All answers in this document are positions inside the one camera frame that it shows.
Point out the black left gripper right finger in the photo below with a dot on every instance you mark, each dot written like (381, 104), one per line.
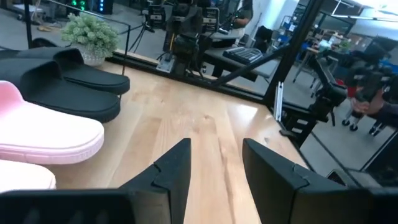
(280, 193)

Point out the black keyboard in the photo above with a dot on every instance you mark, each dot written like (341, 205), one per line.
(242, 54)

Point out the black foam slide sandal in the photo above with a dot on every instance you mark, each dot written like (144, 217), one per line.
(93, 77)
(77, 99)

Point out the dark grey desk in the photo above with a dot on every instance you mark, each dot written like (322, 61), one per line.
(267, 70)

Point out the green plant in white pot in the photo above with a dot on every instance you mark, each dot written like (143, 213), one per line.
(90, 34)

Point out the person's hand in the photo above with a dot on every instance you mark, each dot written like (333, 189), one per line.
(360, 105)

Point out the person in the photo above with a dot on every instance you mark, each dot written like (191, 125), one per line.
(242, 15)

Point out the person's forearm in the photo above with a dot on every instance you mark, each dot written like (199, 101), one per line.
(387, 113)

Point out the pink foam slide sandal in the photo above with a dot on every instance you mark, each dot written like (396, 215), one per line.
(21, 175)
(46, 130)

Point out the black caster chair base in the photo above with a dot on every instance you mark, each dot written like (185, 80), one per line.
(353, 124)

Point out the silver aluminium bracket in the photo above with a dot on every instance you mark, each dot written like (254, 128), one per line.
(278, 99)

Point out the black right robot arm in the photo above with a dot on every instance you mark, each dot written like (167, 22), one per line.
(185, 46)

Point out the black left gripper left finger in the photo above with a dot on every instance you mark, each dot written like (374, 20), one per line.
(174, 180)

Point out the black tripod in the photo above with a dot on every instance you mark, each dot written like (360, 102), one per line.
(140, 34)

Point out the black computer tower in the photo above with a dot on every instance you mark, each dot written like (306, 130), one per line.
(104, 6)

